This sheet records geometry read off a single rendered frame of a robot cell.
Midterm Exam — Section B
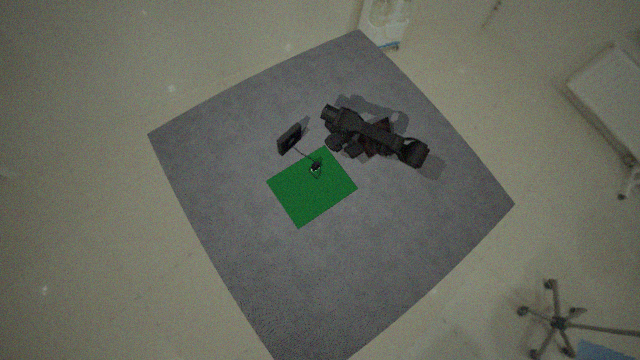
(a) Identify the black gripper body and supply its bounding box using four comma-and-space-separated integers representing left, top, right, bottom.
324, 121, 365, 159

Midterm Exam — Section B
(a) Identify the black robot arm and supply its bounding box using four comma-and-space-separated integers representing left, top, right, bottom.
320, 104, 430, 169

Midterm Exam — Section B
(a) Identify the black cable with plug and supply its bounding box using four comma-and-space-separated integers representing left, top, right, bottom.
306, 156, 321, 178

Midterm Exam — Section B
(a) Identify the green circuit board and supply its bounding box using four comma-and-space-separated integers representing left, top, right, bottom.
266, 145, 358, 229

